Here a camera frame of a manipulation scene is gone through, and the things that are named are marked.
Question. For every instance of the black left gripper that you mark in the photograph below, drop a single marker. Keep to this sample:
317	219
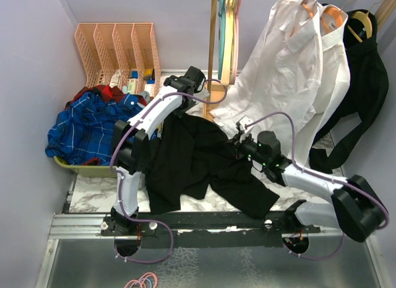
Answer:
180	111

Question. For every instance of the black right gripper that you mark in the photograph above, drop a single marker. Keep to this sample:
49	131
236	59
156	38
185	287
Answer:
236	147

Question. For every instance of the black shirt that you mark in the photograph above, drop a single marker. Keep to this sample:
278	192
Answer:
194	154
369	85

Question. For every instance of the pink hanger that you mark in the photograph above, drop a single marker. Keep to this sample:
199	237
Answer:
236	42

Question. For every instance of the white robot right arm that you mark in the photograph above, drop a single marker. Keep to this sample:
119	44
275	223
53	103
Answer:
349	204

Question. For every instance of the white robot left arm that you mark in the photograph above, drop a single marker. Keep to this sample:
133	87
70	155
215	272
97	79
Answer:
163	104

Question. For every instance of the white shirt front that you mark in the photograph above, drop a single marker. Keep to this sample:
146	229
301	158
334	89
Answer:
281	78

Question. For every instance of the white shirt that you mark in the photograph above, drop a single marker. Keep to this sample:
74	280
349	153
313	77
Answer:
335	82
281	78

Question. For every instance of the blue plaid shirt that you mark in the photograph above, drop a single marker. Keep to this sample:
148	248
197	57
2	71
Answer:
83	132

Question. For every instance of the white shirt behind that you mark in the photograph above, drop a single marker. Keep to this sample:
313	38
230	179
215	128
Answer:
335	82

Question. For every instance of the hanging black shirt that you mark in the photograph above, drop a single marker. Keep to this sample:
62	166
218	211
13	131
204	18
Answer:
369	85

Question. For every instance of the orange hanger left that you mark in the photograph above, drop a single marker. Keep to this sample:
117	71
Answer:
305	21

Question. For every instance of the orange hanger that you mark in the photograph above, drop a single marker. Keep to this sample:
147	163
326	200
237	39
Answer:
331	18
305	21

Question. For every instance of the orange hanger right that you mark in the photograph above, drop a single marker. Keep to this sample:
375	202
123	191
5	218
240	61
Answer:
331	18

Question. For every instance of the yellow grey stapler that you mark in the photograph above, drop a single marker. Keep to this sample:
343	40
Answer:
149	74

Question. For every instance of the green white box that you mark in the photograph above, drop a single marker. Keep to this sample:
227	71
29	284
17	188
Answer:
132	85

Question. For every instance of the blue small box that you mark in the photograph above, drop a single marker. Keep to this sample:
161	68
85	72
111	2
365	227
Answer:
134	75

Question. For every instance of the white spiral notebook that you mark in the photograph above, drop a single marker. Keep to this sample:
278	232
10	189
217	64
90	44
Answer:
116	80

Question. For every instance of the pink plastic file organizer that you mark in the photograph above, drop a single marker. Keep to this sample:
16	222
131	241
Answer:
106	47

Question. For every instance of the green laundry basket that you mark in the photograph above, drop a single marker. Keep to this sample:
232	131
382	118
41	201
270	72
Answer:
80	170

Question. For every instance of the black base bar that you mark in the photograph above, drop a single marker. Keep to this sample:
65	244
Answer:
200	230

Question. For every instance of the coloured rubber bands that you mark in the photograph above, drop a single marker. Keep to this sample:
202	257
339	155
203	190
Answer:
149	280

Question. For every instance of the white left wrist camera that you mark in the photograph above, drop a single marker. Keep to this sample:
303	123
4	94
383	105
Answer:
203	93

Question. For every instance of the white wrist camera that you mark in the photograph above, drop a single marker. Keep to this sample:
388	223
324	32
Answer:
242	125
203	93

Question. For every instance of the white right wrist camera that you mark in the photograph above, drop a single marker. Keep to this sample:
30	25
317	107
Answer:
242	125

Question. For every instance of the aluminium rail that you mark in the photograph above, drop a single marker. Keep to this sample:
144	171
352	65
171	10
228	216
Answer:
78	256

